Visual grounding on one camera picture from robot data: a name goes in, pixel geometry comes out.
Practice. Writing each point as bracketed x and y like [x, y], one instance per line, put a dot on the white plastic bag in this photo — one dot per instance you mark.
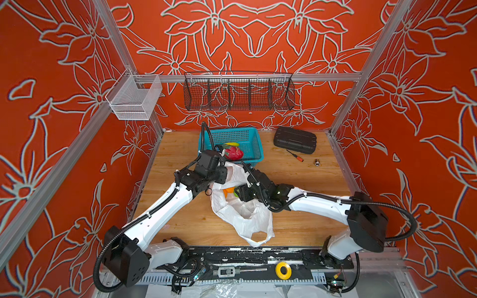
[252, 220]

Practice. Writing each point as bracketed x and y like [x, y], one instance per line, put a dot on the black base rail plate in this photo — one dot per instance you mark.
[309, 257]

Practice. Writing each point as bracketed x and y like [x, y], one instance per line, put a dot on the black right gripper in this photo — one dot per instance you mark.
[241, 192]

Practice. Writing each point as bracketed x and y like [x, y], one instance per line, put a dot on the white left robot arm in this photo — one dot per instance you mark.
[126, 255]

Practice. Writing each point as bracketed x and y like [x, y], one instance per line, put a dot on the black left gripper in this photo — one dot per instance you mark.
[222, 177]

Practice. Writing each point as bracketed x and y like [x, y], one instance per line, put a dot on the black wire wall basket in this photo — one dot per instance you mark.
[239, 91]

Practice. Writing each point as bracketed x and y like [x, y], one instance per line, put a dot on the red dragon fruit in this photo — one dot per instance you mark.
[233, 153]

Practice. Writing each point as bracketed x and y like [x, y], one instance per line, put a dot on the teal plastic basket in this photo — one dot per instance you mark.
[247, 138]

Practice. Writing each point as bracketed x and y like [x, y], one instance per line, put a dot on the black plastic tool case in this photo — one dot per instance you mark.
[295, 139]

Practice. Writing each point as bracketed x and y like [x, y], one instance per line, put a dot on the yellow tape roll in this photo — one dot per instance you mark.
[283, 270]

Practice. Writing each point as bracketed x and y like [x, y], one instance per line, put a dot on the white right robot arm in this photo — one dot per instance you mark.
[366, 222]

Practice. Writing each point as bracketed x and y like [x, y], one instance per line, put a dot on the white wire wall basket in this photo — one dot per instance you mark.
[134, 97]

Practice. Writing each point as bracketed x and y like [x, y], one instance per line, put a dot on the red handled screwdriver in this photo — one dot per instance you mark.
[295, 155]

